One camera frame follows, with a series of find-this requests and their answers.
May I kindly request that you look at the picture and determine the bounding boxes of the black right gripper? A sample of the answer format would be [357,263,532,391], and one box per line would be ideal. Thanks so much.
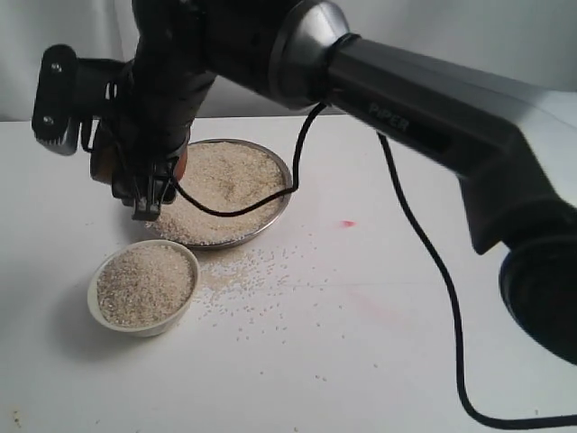
[105,1,307,220]

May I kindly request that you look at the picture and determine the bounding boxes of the brown wooden cup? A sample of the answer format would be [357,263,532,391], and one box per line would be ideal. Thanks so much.
[90,129,190,189]

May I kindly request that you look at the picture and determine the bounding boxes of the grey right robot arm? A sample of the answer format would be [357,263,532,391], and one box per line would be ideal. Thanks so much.
[110,1,576,362]

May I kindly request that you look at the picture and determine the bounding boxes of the round steel rice plate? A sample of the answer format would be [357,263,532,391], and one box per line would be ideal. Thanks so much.
[146,140,292,249]

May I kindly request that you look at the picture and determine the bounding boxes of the white ceramic rice bowl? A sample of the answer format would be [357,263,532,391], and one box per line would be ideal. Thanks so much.
[87,240,200,338]

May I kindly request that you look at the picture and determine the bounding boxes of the white backdrop curtain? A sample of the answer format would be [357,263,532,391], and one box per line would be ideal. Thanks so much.
[1,1,576,121]

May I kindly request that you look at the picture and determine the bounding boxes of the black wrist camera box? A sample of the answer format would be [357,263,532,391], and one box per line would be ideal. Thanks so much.
[32,44,125,156]

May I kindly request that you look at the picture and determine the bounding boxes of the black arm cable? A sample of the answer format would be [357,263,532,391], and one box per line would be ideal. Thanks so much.
[167,101,577,428]

